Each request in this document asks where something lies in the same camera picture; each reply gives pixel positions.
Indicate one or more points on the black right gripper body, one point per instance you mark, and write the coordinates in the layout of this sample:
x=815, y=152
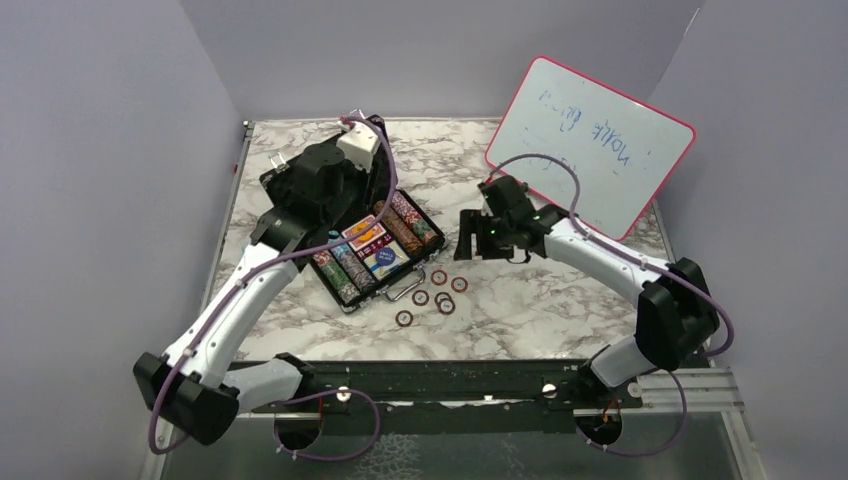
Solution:
x=498, y=228

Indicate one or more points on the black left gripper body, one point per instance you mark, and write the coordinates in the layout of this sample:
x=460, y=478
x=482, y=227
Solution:
x=356, y=194

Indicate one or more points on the red playing card deck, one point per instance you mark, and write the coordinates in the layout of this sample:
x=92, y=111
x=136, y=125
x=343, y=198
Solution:
x=357, y=244

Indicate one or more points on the blue playing card deck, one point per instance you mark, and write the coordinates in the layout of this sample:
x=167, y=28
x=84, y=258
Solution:
x=380, y=272

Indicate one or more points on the brown poker chip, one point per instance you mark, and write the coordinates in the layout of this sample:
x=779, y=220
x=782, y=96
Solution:
x=404, y=318
x=441, y=297
x=438, y=277
x=459, y=284
x=446, y=306
x=420, y=297

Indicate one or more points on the orange dealer button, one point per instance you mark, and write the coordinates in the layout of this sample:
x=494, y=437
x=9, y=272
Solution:
x=361, y=231

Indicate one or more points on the blue dealer button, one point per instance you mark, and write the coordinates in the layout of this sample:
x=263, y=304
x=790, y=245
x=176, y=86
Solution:
x=385, y=257

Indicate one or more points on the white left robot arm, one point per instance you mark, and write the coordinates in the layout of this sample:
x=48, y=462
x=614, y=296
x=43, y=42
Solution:
x=191, y=385

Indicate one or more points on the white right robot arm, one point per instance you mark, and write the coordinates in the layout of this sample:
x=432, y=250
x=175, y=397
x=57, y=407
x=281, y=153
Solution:
x=674, y=315

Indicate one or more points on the brown orange chip stack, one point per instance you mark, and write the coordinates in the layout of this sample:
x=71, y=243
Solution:
x=402, y=233

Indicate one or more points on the light blue chip stack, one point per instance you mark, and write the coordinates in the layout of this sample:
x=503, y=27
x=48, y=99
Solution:
x=342, y=252

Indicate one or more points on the red white chip stack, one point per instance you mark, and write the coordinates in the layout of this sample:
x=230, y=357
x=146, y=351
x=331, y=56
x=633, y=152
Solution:
x=323, y=259

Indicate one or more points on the red dice row in case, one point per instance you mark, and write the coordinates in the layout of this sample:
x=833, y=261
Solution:
x=371, y=249

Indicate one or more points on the black aluminium poker case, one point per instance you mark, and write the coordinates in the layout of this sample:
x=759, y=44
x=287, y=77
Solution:
x=271, y=229

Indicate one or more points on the orange blue chip stack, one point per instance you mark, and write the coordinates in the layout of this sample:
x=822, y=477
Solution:
x=360, y=276

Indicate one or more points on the green chip stack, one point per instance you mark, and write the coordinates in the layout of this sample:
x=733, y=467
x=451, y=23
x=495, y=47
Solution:
x=340, y=282

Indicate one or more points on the pink framed whiteboard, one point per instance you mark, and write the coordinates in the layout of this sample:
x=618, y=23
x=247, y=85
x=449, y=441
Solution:
x=570, y=137

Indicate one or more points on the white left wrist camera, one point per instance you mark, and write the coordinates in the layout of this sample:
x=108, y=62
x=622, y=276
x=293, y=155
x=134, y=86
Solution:
x=359, y=145

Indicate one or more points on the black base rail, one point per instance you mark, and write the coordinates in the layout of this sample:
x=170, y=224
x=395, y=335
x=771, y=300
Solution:
x=446, y=397

